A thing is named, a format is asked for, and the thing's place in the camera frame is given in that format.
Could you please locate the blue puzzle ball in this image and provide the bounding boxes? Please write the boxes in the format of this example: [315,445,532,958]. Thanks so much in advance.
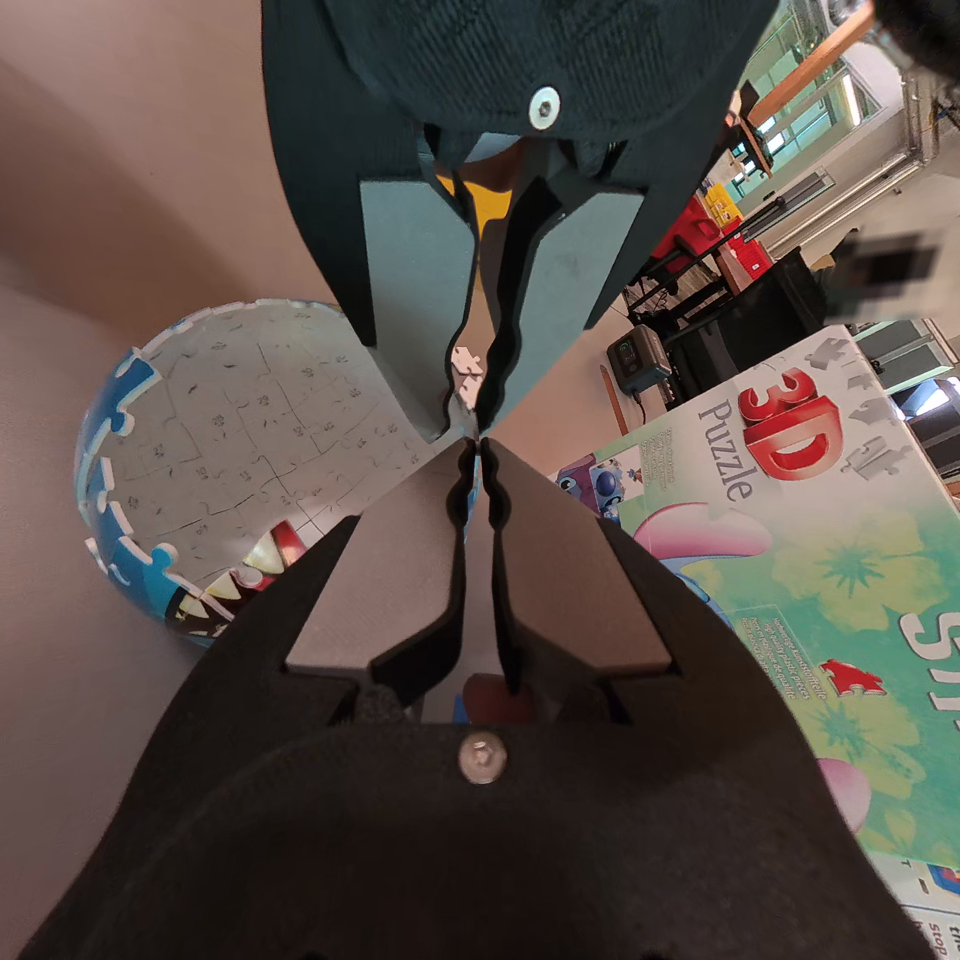
[73,298,451,648]

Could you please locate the black office chair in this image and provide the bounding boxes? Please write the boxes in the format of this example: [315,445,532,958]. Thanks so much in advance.
[667,251,834,376]

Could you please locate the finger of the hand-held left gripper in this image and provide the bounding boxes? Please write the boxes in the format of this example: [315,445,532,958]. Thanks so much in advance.
[474,177,646,436]
[360,176,483,445]

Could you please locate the yellow crates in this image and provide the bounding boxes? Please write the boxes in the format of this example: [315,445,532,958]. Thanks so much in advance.
[703,184,749,228]

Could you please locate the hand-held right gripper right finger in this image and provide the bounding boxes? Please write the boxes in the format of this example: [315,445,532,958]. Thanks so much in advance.
[480,438,674,699]

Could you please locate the green printed puzzle box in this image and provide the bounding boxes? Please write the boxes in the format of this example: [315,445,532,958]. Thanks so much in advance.
[423,321,960,960]

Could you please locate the wooden desk frame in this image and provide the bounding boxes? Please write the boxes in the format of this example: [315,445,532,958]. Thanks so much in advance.
[738,6,877,180]

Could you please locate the brown wooden strip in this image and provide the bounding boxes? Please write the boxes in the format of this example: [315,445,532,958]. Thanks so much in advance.
[600,365,628,436]

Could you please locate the grey equipment case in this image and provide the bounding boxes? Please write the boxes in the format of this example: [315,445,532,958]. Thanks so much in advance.
[855,321,960,421]

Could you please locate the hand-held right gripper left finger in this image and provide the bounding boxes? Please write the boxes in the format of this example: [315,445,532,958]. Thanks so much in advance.
[283,438,479,706]

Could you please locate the dark grey power bank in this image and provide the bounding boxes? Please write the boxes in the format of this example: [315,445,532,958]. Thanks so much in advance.
[606,324,680,399]

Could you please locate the person's right hand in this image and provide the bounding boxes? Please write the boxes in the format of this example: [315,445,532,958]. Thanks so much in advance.
[461,672,538,726]

